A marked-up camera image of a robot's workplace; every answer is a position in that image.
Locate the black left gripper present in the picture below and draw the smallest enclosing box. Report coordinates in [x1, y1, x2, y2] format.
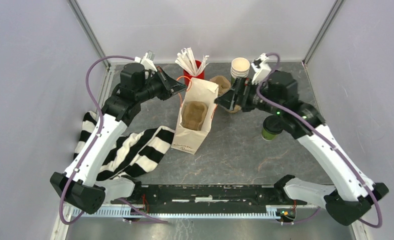
[136, 66, 188, 104]

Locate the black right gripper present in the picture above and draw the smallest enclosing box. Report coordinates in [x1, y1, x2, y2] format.
[213, 75, 283, 116]

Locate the beige paper gift bag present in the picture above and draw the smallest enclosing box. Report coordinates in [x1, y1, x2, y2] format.
[171, 77, 219, 155]

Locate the brown pulp cup carrier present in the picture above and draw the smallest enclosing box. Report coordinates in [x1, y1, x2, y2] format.
[181, 101, 208, 131]

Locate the black plastic cup lid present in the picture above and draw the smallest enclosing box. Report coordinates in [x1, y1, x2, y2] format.
[262, 115, 284, 134]

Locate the green paper coffee cup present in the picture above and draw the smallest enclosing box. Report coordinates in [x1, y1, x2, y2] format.
[261, 129, 278, 141]

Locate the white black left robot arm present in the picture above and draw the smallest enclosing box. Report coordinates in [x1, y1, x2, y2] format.
[50, 62, 187, 217]

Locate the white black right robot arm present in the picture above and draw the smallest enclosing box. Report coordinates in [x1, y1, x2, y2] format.
[214, 70, 389, 226]

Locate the red straw holder cup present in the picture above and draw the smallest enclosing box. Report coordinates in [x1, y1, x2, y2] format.
[183, 59, 205, 81]

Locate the white wrapped straws bundle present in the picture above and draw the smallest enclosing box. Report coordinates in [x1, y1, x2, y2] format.
[174, 47, 210, 77]

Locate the stack of paper cups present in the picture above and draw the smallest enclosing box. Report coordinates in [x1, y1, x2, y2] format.
[230, 57, 251, 85]

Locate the black white striped cloth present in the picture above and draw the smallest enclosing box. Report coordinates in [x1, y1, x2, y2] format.
[73, 111, 178, 182]

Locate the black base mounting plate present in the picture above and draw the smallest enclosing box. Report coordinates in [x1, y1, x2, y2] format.
[126, 184, 306, 214]

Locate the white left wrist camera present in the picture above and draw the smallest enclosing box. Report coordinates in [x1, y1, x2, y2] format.
[134, 50, 157, 77]

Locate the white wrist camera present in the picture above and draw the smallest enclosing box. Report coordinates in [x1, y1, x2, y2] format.
[250, 53, 272, 85]
[134, 50, 157, 77]

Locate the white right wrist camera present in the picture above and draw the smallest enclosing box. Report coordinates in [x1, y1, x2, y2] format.
[250, 53, 272, 85]

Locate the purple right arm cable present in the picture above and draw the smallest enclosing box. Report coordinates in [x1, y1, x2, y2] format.
[255, 52, 383, 229]

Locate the white slotted cable duct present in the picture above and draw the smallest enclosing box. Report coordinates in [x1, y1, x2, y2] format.
[82, 205, 281, 220]

